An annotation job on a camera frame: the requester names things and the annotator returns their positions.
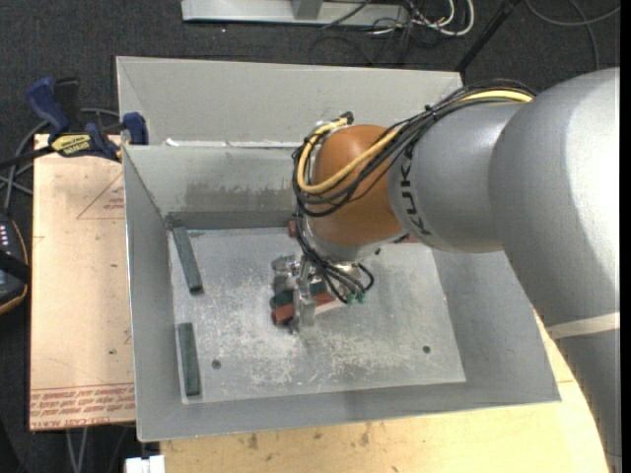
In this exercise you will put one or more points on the grey metal bin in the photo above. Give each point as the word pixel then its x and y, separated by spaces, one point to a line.
pixel 345 362

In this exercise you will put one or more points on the brown cardboard board, red print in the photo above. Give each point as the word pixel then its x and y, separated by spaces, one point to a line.
pixel 79 284

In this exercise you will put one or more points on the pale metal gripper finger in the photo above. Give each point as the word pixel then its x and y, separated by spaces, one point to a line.
pixel 295 316
pixel 308 313

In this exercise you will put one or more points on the red-brown flat block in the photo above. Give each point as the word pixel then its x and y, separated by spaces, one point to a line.
pixel 282 315
pixel 292 227

